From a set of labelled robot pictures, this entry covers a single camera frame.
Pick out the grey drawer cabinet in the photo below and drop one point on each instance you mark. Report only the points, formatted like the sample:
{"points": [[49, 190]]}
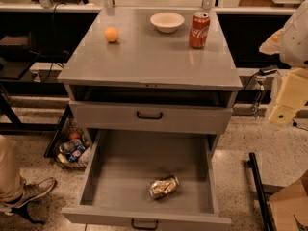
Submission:
{"points": [[147, 67]]}

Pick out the beige trouser leg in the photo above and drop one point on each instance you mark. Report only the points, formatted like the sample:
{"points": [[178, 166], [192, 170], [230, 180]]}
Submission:
{"points": [[11, 182]]}

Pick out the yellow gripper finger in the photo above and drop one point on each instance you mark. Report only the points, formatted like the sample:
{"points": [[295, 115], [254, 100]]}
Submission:
{"points": [[271, 45], [291, 97]]}

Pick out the white bowl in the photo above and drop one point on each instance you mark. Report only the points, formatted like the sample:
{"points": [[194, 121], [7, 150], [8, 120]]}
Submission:
{"points": [[167, 22]]}

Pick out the black power adapter with cable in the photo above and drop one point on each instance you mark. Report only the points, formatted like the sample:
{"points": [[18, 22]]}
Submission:
{"points": [[262, 72]]}

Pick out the black metal frame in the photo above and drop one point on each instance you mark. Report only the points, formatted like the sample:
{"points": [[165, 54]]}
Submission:
{"points": [[252, 162]]}

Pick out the red cola can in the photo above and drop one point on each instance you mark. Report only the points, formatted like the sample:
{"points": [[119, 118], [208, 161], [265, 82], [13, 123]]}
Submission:
{"points": [[199, 30]]}

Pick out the black drawer handle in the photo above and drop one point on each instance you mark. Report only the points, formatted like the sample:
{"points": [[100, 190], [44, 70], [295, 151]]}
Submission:
{"points": [[158, 116], [144, 225]]}

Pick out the black lower drawer handle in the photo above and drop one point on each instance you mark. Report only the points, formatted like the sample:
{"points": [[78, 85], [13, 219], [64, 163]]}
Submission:
{"points": [[144, 225]]}

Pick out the open grey lower drawer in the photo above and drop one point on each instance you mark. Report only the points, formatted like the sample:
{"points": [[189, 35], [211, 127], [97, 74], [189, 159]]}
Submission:
{"points": [[123, 163]]}

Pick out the orange fruit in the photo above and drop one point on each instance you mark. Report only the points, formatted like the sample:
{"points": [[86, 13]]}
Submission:
{"points": [[111, 34]]}

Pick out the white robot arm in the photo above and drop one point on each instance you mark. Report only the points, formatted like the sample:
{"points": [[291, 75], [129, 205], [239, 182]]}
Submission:
{"points": [[291, 44]]}

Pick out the blue pepsi can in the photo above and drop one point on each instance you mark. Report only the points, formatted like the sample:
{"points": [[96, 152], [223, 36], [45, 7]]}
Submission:
{"points": [[75, 154]]}

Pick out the closed grey upper drawer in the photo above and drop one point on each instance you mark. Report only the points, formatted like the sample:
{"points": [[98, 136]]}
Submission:
{"points": [[179, 119]]}

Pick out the brown cardboard box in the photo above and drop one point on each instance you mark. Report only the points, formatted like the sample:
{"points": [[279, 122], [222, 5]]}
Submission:
{"points": [[289, 206]]}

